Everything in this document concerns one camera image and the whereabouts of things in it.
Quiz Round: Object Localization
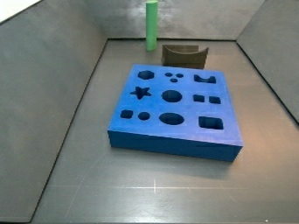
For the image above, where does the green oval cylinder peg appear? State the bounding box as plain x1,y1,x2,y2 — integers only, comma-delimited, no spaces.
145,0,157,51

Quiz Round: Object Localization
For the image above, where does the dark brown curved block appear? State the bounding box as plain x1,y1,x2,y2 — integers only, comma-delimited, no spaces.
161,45,209,69

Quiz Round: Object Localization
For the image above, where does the blue shape sorting board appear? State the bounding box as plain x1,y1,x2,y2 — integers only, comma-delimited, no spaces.
106,64,243,161

